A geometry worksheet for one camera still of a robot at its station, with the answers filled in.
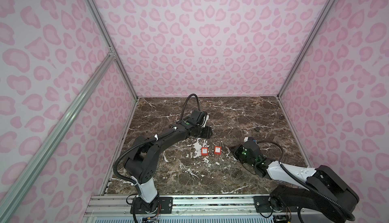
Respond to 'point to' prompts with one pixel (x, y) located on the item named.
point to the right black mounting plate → (262, 204)
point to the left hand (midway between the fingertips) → (210, 131)
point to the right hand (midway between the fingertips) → (228, 147)
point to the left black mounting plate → (164, 205)
